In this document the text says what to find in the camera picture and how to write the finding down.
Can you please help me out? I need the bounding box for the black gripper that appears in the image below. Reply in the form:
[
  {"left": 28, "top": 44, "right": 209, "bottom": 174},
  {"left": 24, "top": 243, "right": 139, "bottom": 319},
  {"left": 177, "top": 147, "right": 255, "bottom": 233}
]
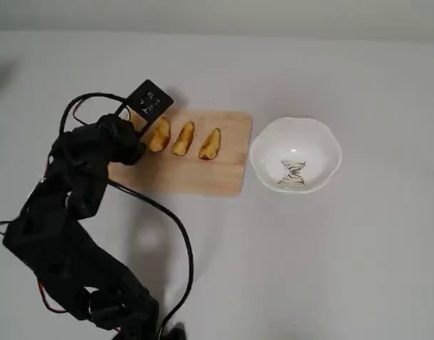
[{"left": 95, "top": 113, "right": 148, "bottom": 167}]

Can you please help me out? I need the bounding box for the red-skinned apple slice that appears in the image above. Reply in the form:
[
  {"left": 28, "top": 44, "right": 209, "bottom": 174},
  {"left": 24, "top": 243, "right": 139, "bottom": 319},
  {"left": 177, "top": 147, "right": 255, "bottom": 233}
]
[
  {"left": 172, "top": 120, "right": 196, "bottom": 157},
  {"left": 198, "top": 127, "right": 222, "bottom": 161},
  {"left": 145, "top": 115, "right": 171, "bottom": 154}
]

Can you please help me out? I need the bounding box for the light wooden cutting board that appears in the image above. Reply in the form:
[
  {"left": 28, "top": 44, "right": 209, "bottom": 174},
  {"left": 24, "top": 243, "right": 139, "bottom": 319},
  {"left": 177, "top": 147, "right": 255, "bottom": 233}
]
[{"left": 105, "top": 110, "right": 253, "bottom": 197}]

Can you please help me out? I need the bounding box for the white ceramic bowl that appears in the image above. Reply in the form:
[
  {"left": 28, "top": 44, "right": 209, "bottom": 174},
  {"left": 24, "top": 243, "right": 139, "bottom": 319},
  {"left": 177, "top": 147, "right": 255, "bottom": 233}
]
[{"left": 249, "top": 117, "right": 343, "bottom": 194}]

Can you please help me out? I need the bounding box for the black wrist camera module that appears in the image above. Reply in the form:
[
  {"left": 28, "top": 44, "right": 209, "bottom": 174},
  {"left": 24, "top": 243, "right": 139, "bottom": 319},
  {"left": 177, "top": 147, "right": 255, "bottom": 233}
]
[{"left": 113, "top": 79, "right": 175, "bottom": 142}]

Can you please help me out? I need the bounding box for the thick black cable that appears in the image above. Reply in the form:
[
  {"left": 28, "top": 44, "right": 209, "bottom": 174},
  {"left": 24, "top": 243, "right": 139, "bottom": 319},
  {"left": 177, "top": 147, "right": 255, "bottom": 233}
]
[{"left": 60, "top": 92, "right": 196, "bottom": 340}]

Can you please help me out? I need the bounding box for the thin red wire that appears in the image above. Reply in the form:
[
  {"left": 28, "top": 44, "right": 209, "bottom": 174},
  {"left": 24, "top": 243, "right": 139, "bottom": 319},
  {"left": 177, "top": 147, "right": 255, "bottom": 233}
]
[{"left": 37, "top": 278, "right": 67, "bottom": 315}]

